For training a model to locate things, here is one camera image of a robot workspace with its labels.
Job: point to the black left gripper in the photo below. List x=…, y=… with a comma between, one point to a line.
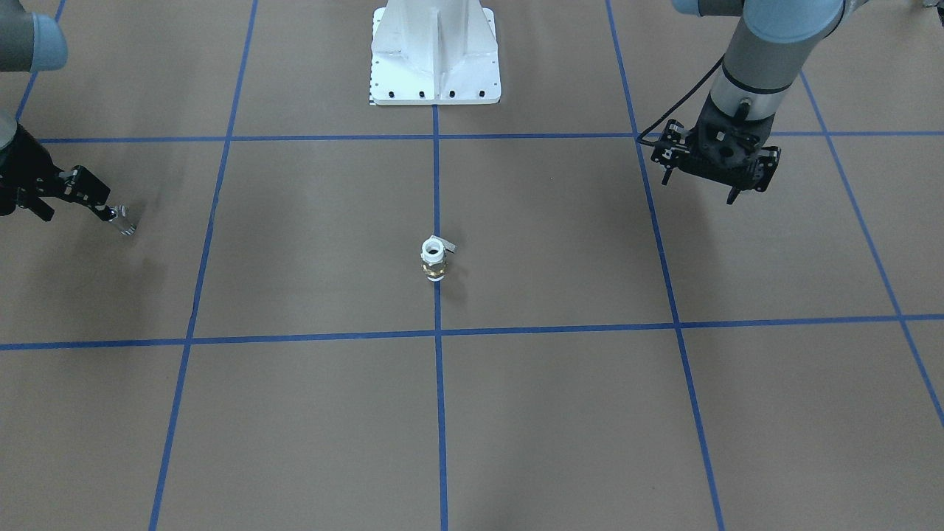
x=672, y=140

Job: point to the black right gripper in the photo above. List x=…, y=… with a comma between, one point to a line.
x=21, y=171

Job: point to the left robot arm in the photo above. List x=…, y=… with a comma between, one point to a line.
x=771, y=42

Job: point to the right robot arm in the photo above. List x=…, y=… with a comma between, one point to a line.
x=30, y=42

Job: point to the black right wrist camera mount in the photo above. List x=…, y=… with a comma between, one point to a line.
x=80, y=185

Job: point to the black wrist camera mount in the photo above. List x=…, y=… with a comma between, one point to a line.
x=674, y=146
x=80, y=185

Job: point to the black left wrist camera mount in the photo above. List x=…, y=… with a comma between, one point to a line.
x=674, y=146

